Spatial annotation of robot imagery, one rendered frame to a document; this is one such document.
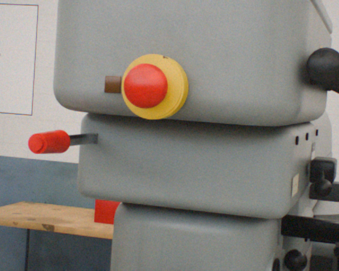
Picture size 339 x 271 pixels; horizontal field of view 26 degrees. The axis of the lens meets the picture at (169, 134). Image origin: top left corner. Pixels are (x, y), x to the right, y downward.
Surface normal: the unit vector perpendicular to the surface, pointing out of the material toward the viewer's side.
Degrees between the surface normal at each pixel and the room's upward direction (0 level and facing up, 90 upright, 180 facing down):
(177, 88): 90
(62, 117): 90
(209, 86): 90
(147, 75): 86
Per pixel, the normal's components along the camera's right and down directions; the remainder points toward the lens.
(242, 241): 0.22, 0.07
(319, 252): -0.27, 0.04
